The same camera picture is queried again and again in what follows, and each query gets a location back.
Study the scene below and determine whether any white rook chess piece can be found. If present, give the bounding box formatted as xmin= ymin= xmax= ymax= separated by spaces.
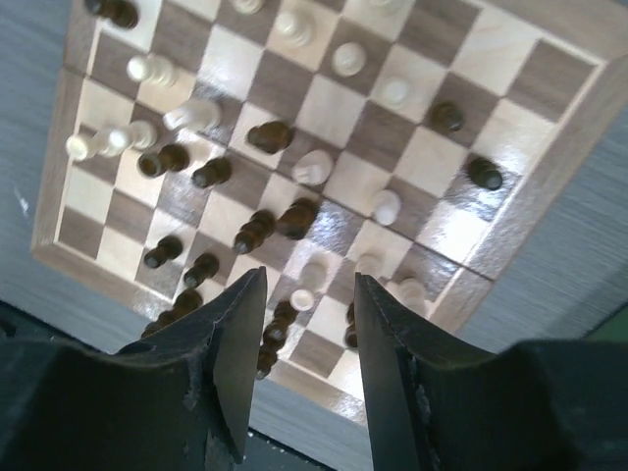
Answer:
xmin=65 ymin=120 xmax=158 ymax=162

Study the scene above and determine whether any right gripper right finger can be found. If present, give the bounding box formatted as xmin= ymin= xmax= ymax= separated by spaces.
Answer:
xmin=354 ymin=274 xmax=627 ymax=470

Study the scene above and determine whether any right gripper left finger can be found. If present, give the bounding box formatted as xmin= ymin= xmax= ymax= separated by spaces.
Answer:
xmin=1 ymin=268 xmax=267 ymax=470

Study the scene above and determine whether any white pawn chess piece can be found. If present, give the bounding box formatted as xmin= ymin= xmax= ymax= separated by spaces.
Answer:
xmin=371 ymin=189 xmax=401 ymax=226

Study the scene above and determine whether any wooden chess board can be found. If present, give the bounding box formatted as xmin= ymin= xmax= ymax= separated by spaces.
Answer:
xmin=31 ymin=1 xmax=627 ymax=424

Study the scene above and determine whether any dark knight chess piece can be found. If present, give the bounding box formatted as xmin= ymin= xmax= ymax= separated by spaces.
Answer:
xmin=276 ymin=197 xmax=319 ymax=240

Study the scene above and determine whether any white knight chess piece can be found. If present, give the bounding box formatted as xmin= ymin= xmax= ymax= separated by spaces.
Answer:
xmin=162 ymin=98 xmax=222 ymax=131
xmin=291 ymin=150 xmax=334 ymax=186

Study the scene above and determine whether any dark rook chess piece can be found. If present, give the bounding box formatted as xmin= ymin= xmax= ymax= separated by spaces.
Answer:
xmin=137 ymin=143 xmax=190 ymax=178

